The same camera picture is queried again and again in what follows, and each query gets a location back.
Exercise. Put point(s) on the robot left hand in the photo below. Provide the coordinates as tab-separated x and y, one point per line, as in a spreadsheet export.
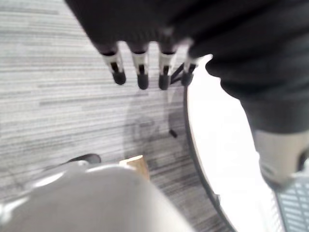
217	29

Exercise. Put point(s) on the grey slatted plastic basket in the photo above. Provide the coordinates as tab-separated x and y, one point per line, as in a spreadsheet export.
295	205

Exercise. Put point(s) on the black table leg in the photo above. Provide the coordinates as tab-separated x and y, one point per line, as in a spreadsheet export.
173	133

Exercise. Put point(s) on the white round table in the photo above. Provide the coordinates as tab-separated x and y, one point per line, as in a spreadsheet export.
224	145

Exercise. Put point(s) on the light wooden block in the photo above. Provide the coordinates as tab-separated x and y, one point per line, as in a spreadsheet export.
137	165

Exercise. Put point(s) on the dark robot foot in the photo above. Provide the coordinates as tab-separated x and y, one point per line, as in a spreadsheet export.
88	158

